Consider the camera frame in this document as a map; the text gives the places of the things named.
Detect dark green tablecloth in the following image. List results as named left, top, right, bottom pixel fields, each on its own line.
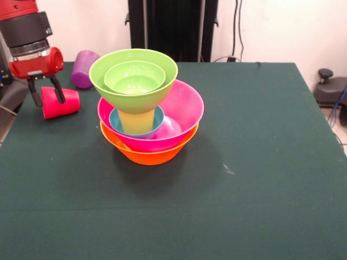
left=0, top=61, right=347, bottom=260

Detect yellow plastic cup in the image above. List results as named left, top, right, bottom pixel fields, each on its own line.
left=116, top=106, right=156, bottom=135

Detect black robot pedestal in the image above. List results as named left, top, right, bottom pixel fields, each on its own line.
left=125, top=0, right=219, bottom=62

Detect small green plastic bowl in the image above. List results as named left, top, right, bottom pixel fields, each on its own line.
left=104, top=60, right=166, bottom=95

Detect orange plastic bowl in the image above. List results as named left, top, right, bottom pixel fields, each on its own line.
left=99, top=120, right=200, bottom=166

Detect black floor stand base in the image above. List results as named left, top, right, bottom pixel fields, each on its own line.
left=0, top=78, right=32, bottom=114
left=313, top=68, right=347, bottom=108

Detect purple plastic cup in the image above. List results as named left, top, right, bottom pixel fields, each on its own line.
left=70, top=49, right=101, bottom=89

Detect pink plastic bowl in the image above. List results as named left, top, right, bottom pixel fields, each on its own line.
left=97, top=79, right=205, bottom=153

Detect black equipment box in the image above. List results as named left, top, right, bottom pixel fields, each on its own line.
left=0, top=37, right=14, bottom=87

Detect black wall cable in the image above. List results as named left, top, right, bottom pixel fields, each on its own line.
left=232, top=0, right=239, bottom=56
left=238, top=0, right=245, bottom=60

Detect large green plastic bowl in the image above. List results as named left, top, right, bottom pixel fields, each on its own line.
left=88, top=48, right=179, bottom=115

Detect blue cable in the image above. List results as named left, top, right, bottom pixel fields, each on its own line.
left=327, top=86, right=347, bottom=128

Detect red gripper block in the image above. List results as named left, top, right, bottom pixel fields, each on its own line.
left=8, top=47, right=67, bottom=108

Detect red plastic cup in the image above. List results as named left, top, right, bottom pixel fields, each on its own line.
left=40, top=86, right=81, bottom=120

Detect light blue plastic bowl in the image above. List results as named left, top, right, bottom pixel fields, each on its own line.
left=108, top=105, right=165, bottom=140

